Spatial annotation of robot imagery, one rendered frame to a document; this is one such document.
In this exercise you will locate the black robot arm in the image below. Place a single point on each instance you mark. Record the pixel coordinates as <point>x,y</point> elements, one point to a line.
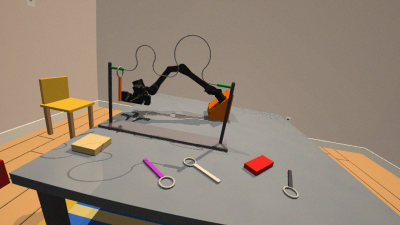
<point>139,86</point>

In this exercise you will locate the red flat block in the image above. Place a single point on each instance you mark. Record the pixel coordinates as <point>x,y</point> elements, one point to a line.
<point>258,165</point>

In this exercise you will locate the beige loop with straight handle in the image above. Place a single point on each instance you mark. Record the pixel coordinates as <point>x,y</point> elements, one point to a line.
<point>217,180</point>

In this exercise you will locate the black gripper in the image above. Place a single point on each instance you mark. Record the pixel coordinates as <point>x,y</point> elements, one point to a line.
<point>136,98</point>

